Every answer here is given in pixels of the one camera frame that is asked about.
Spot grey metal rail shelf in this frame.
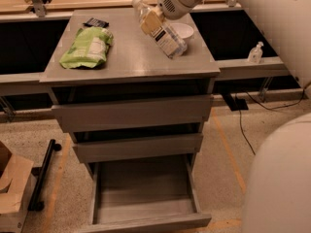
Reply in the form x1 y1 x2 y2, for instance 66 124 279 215
217 56 290 81

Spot grey top drawer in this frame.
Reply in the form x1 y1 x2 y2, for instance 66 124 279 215
52 95 211 132

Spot clear plastic bottle with label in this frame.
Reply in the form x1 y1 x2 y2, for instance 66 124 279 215
132 0 187 58

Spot black floor cable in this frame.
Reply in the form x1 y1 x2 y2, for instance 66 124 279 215
237 84 307 156

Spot grey open bottom drawer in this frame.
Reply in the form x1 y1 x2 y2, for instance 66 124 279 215
79 155 211 233

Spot grey middle drawer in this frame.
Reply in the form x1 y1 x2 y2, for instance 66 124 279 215
74 133 203 163

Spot brown cardboard box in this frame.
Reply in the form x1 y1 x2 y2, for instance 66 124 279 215
0 142 35 233

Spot clear pump dispenser bottle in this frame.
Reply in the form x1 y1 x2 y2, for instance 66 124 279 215
248 42 263 64

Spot white bowl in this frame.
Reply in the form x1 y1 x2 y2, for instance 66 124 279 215
171 23 194 40

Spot grey drawer cabinet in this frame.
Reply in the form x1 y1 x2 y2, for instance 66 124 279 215
40 8 220 148

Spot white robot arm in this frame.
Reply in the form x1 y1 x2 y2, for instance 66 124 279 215
141 0 311 233

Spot green snack bag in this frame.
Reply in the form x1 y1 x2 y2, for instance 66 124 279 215
59 27 114 69

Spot black metal bar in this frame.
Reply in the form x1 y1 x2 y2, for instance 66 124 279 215
28 139 62 212

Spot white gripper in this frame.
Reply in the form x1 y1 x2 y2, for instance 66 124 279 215
140 0 203 35

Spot small black packet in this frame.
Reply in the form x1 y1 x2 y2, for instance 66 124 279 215
84 17 109 28

